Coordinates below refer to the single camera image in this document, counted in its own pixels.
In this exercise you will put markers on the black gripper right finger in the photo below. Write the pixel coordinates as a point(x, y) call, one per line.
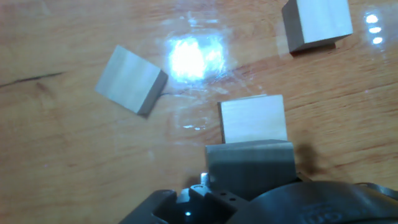
point(384, 189)

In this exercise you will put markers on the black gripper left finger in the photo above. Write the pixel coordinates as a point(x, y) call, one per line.
point(202, 200)

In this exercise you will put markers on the light wooden cube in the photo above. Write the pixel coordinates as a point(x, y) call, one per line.
point(253, 119)
point(320, 21)
point(252, 165)
point(127, 77)

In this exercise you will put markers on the glossy brown wooden board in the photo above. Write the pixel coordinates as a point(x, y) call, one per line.
point(62, 149)

